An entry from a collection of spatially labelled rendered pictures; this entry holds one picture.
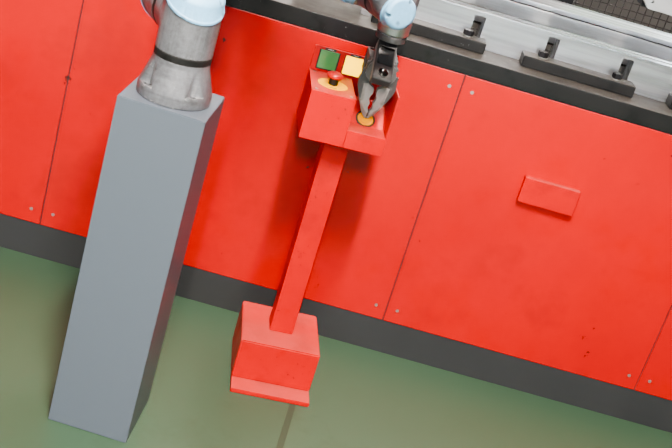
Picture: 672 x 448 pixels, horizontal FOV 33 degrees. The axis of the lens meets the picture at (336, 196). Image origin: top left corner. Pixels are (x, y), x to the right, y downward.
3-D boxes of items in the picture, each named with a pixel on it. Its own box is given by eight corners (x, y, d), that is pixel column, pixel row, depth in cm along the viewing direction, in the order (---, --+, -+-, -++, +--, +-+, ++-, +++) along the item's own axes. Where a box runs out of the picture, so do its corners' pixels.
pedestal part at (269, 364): (229, 391, 277) (241, 350, 272) (232, 338, 299) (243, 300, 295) (308, 407, 280) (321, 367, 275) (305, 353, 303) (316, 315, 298)
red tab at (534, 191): (516, 201, 293) (525, 177, 290) (516, 198, 294) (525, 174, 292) (571, 216, 293) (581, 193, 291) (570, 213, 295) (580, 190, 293)
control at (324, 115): (298, 137, 259) (318, 64, 252) (296, 113, 273) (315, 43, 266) (381, 157, 262) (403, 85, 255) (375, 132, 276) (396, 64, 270)
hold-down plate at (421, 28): (370, 22, 286) (373, 10, 285) (370, 17, 291) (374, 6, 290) (483, 54, 287) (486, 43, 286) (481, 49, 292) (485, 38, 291)
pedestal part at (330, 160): (269, 330, 285) (326, 136, 264) (269, 318, 290) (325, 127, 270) (292, 334, 286) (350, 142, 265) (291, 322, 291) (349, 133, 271)
